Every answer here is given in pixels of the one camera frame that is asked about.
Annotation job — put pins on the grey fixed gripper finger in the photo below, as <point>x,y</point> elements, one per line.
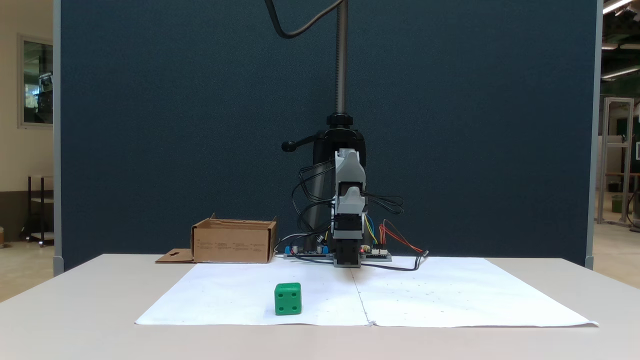
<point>351,205</point>

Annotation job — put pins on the green die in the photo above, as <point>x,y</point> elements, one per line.
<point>287,300</point>

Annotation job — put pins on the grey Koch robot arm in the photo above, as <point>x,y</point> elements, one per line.
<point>350,167</point>

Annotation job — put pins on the motor driver circuit board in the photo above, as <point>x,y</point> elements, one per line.
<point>376,254</point>

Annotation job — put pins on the blue power circuit board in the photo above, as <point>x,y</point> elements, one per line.
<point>305,252</point>

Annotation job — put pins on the brown cardboard box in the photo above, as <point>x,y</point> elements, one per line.
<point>232,247</point>

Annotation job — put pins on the white paper sheet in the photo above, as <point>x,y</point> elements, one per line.
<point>235,295</point>
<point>460,295</point>

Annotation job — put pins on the blue partition panel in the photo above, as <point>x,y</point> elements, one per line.
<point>150,100</point>

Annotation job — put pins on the fluorescent ceiling light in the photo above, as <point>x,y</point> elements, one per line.
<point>620,73</point>
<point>617,5</point>

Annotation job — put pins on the black shelf cart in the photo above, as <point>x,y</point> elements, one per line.
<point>30,200</point>

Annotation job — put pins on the framed window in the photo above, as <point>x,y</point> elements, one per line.
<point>37,80</point>

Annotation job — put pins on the black camera stand with pole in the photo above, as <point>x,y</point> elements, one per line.
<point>341,75</point>

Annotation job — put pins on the aluminium profile frame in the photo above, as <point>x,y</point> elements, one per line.
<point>630,150</point>

